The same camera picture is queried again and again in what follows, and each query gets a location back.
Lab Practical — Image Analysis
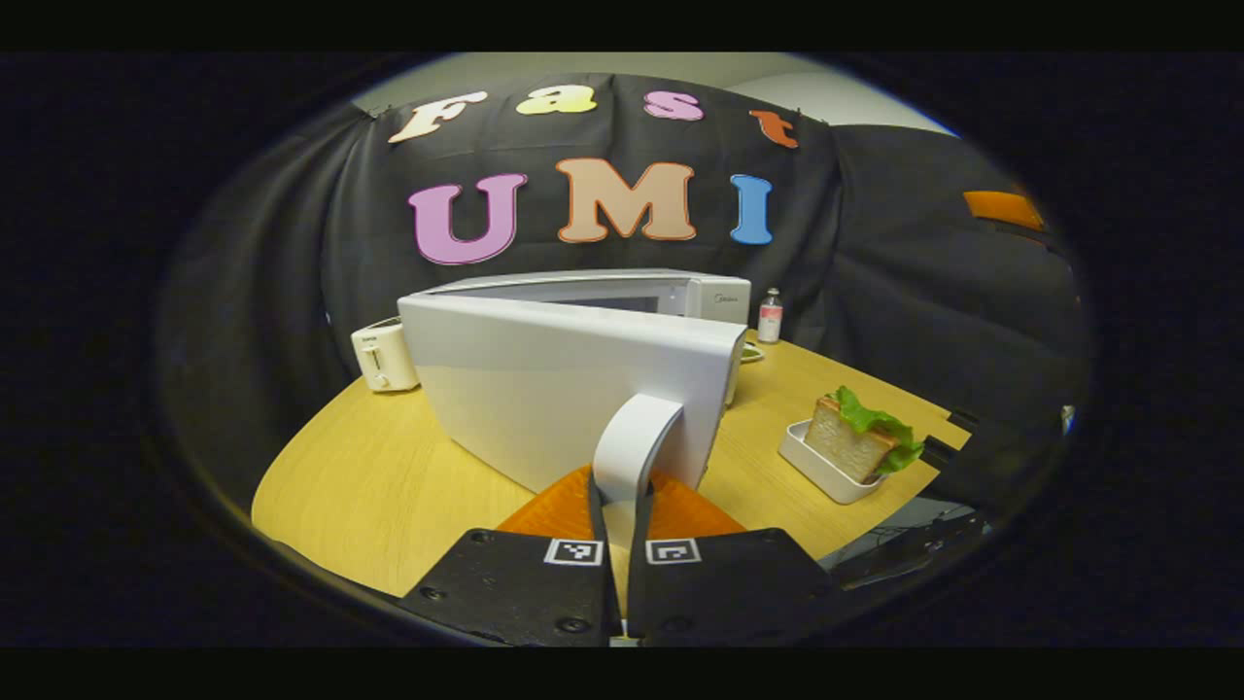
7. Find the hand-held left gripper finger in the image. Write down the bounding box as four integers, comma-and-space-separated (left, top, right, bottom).
398, 465, 623, 648
627, 472, 847, 648

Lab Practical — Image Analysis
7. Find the white microwave oven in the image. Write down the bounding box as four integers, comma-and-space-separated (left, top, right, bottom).
398, 269, 754, 545

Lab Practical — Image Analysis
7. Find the lettuce sandwich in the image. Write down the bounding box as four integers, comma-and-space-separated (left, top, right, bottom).
804, 386, 924, 484

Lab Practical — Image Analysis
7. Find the white rectangular tray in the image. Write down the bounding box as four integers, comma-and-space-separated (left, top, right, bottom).
777, 418, 890, 505

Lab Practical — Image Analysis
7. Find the white toaster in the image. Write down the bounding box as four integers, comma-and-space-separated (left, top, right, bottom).
351, 316, 421, 393

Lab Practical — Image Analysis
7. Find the black backdrop cloth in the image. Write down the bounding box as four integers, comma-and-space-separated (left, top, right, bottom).
160, 73, 1089, 507

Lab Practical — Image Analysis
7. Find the black table edge bracket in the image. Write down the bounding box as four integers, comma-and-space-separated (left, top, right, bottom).
921, 408, 975, 477

